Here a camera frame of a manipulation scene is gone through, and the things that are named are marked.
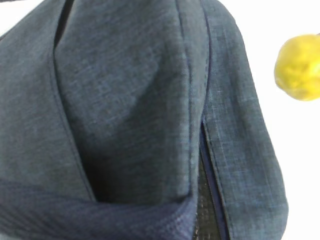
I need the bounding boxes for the dark blue fabric lunch bag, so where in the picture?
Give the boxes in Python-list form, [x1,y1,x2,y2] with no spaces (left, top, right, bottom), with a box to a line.
[0,0,289,240]

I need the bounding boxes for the yellow pear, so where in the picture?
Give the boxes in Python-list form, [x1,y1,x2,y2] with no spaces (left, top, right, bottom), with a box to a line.
[274,34,320,102]

